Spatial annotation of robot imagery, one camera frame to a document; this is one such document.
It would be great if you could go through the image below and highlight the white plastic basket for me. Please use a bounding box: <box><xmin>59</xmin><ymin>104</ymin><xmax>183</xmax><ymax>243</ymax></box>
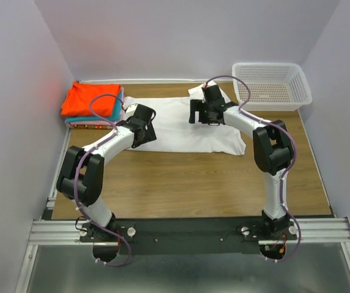
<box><xmin>232</xmin><ymin>62</ymin><xmax>313</xmax><ymax>111</ymax></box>

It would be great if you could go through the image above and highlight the white back edge strip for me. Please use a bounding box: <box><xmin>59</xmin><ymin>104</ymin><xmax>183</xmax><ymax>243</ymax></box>
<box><xmin>79</xmin><ymin>78</ymin><xmax>205</xmax><ymax>85</ymax></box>

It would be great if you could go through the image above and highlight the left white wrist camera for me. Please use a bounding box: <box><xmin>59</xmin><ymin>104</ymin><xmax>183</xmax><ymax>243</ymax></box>
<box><xmin>125</xmin><ymin>104</ymin><xmax>138</xmax><ymax>117</ymax></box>

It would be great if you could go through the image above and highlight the pink folded t shirt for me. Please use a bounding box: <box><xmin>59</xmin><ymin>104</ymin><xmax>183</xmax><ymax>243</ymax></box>
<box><xmin>65</xmin><ymin>88</ymin><xmax>126</xmax><ymax>130</ymax></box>

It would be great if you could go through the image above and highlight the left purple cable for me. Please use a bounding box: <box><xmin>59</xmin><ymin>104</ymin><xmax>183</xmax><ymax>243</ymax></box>
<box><xmin>73</xmin><ymin>94</ymin><xmax>133</xmax><ymax>269</ymax></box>

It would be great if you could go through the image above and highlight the aluminium frame rail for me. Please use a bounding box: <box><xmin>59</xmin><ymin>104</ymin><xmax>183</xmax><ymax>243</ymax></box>
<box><xmin>15</xmin><ymin>131</ymin><xmax>350</xmax><ymax>293</ymax></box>

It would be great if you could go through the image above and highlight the white t shirt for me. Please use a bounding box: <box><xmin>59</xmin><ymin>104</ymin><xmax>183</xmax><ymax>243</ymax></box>
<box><xmin>124</xmin><ymin>85</ymin><xmax>246</xmax><ymax>156</ymax></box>

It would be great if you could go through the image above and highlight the orange folded t shirt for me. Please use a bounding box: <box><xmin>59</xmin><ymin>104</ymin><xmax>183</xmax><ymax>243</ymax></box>
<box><xmin>61</xmin><ymin>82</ymin><xmax>121</xmax><ymax>117</ymax></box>

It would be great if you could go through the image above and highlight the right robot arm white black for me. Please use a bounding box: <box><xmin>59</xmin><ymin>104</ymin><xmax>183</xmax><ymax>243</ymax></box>
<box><xmin>189</xmin><ymin>85</ymin><xmax>296</xmax><ymax>239</ymax></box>

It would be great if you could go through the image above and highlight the teal folded t shirt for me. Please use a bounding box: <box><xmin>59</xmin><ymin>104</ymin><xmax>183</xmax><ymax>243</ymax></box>
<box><xmin>65</xmin><ymin>87</ymin><xmax>124</xmax><ymax>125</ymax></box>

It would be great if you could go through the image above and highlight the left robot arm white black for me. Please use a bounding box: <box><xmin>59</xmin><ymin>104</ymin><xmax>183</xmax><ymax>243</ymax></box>
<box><xmin>56</xmin><ymin>104</ymin><xmax>156</xmax><ymax>241</ymax></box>

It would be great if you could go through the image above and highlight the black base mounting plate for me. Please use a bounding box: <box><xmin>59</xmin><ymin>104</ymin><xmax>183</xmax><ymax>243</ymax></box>
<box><xmin>78</xmin><ymin>217</ymin><xmax>297</xmax><ymax>261</ymax></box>

